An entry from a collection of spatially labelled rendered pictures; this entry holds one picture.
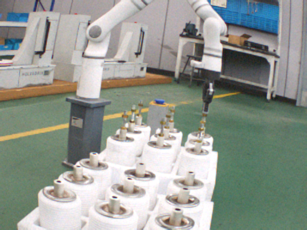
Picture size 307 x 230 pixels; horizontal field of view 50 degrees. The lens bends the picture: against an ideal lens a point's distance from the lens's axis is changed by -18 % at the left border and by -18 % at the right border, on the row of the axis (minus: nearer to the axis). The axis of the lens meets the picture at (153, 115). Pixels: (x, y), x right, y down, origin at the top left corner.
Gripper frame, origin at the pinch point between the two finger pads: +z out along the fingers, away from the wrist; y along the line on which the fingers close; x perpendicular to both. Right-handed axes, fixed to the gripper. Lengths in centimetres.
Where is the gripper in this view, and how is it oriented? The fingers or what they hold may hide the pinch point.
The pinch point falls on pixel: (205, 107)
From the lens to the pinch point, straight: 142.8
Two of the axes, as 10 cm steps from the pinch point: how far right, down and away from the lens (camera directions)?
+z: -1.4, 9.7, 1.9
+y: -0.3, -1.9, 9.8
